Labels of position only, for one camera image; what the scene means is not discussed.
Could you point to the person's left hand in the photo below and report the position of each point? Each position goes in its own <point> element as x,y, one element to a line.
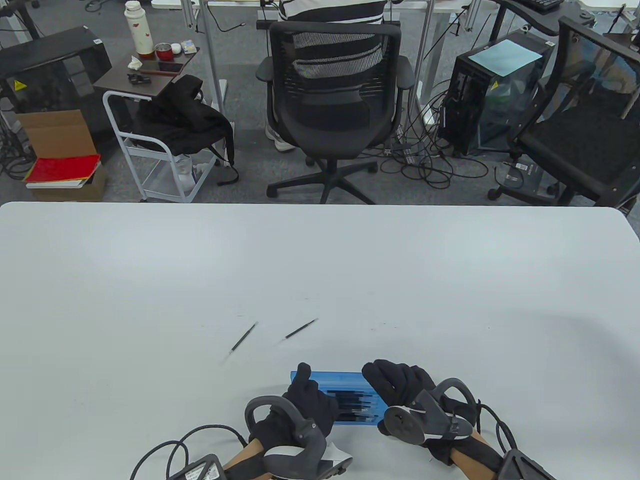
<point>315,400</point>

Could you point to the person's right hand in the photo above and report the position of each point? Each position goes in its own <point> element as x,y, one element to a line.
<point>395,382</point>

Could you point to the blue plastic stationery box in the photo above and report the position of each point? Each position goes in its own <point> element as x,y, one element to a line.
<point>340,380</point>

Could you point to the pile of black pen refills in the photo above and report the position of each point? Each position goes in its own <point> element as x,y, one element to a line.
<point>355,407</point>

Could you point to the pen refills group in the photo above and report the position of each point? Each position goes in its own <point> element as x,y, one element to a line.
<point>302,329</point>

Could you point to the person's right forearm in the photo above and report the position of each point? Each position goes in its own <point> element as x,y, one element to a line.
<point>472,467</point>

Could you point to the person's left forearm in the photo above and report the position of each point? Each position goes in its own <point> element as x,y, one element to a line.
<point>240,460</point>

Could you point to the low cardboard box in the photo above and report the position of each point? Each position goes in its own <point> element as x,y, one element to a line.
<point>95,187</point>

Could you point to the open cardboard box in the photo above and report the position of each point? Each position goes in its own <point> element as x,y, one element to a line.
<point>55,135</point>

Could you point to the grey black hand controller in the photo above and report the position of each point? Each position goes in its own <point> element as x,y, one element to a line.
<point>402,425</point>
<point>300,457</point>

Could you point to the black floor device with label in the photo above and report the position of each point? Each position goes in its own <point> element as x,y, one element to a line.
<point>530,175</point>

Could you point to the black mesh office chair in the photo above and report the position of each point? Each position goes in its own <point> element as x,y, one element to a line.
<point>330,135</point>

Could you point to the clear plastic bottle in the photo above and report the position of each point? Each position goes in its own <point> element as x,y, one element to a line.
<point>186,170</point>

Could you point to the black glass-sided computer tower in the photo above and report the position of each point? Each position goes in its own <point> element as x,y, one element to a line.
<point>465,100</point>

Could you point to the black mesh armchair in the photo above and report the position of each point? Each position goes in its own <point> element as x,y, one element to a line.
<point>575,145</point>

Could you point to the black backpack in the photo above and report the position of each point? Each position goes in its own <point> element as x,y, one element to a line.
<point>182,120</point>

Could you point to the white book stack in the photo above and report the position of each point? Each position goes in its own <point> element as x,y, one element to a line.
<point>52,185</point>

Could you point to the red folder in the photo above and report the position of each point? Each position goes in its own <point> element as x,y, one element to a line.
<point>62,169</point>

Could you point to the light blue paper sheet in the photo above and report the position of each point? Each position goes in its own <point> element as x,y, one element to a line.
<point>505,56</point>

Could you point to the dark smartphone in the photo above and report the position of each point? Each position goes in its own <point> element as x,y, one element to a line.
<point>170,66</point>

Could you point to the white desk with metal legs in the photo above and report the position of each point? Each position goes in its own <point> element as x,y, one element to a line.
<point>212,50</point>

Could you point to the small black clip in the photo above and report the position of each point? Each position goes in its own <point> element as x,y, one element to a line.
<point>136,78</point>

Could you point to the white cart with dark top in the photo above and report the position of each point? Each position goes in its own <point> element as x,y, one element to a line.
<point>115,82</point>

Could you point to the small blue yellow packet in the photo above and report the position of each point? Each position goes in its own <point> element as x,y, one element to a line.
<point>189,46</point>

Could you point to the red metal cup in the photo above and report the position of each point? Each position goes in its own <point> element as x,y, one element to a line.
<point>163,51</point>

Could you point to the crumpled white tissue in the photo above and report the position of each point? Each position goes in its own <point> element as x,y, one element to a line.
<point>134,63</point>

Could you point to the black desk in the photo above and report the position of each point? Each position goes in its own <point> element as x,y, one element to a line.
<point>525,15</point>

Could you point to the black keyboard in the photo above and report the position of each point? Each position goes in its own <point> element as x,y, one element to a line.
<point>545,4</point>

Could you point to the white thermos bottle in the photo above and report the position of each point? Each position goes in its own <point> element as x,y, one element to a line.
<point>138,30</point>

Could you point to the black desk frame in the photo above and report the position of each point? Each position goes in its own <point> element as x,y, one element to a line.
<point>22,15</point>

